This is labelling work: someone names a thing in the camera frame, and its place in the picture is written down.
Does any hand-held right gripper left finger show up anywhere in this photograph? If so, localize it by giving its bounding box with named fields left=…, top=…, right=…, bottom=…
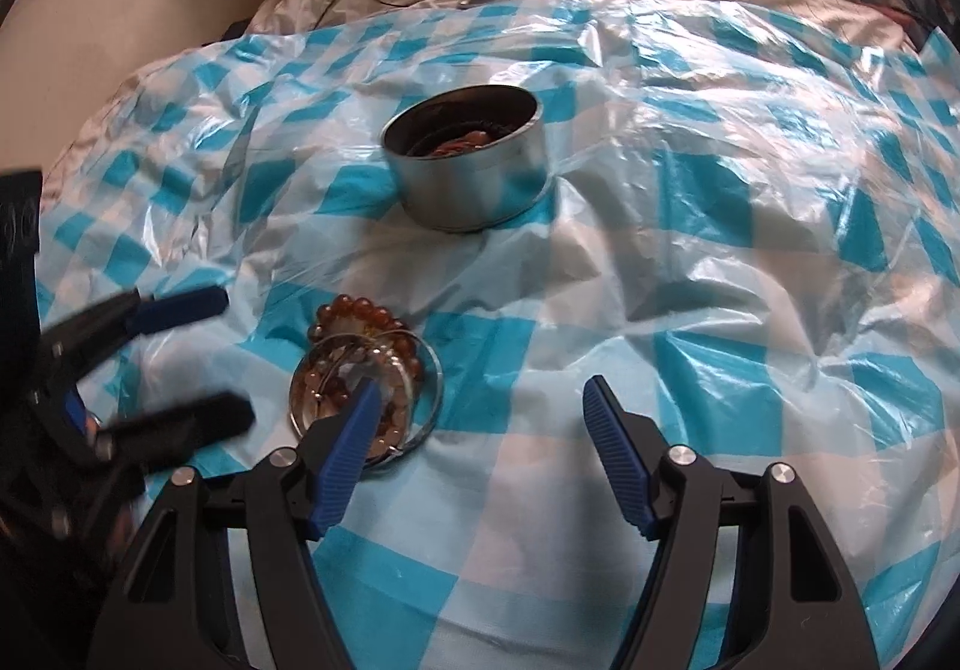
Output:
left=90, top=379, right=383, bottom=670

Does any round metal tin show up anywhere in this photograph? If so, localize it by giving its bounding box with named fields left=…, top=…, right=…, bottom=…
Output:
left=379, top=83, right=560, bottom=234

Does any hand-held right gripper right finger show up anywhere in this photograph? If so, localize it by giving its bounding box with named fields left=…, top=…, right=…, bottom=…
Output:
left=583, top=376, right=882, bottom=670

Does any amber bead bracelet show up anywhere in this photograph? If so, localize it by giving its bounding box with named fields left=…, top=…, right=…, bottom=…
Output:
left=313, top=293, right=425, bottom=378

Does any blue checked plastic sheet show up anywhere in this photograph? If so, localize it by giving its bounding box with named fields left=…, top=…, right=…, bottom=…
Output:
left=34, top=0, right=960, bottom=670

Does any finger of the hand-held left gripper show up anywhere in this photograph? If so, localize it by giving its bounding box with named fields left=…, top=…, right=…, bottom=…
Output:
left=75, top=391, right=256, bottom=472
left=37, top=286, right=230, bottom=378

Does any mixed bead bracelet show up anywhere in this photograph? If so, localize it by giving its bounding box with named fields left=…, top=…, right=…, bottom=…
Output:
left=300, top=347, right=415, bottom=462

